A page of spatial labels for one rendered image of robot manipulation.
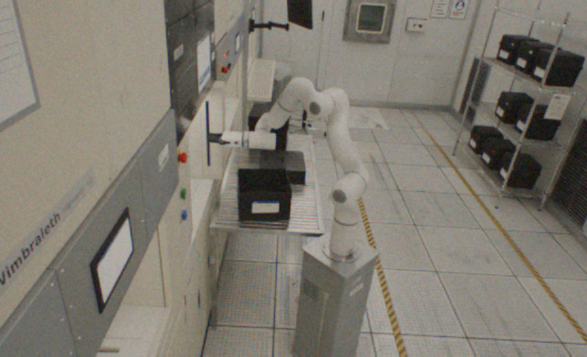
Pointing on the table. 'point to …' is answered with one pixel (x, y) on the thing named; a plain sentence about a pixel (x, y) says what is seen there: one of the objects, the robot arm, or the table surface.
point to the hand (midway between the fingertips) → (212, 137)
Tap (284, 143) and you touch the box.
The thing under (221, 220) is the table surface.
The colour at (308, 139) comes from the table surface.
